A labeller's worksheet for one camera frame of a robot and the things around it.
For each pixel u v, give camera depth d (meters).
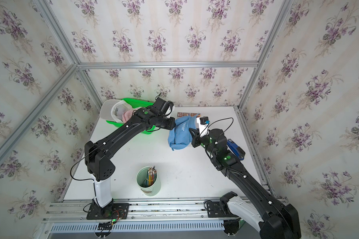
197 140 0.65
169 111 0.67
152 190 0.76
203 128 0.61
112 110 1.05
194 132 0.69
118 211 0.73
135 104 1.15
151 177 0.70
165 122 0.70
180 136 0.79
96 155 0.46
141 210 0.75
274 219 0.38
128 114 1.10
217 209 0.73
